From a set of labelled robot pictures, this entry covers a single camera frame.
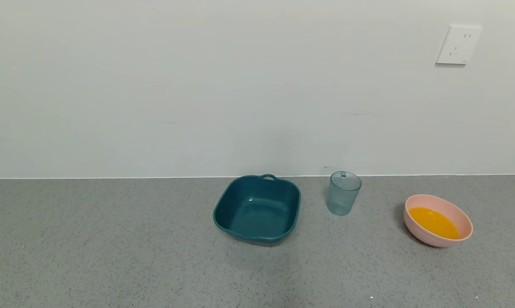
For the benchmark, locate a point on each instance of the pink round bowl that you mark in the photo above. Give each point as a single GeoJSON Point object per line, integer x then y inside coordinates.
{"type": "Point", "coordinates": [428, 239]}

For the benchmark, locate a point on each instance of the orange liquid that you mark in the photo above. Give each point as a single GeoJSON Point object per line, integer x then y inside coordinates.
{"type": "Point", "coordinates": [435, 222]}

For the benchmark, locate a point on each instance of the white wall socket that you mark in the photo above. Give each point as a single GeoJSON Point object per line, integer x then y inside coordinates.
{"type": "Point", "coordinates": [457, 45]}

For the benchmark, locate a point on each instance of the teal square plastic basin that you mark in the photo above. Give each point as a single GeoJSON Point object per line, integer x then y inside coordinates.
{"type": "Point", "coordinates": [257, 214]}

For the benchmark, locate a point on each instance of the ribbed translucent blue cup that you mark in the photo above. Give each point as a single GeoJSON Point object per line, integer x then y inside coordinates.
{"type": "Point", "coordinates": [343, 196]}

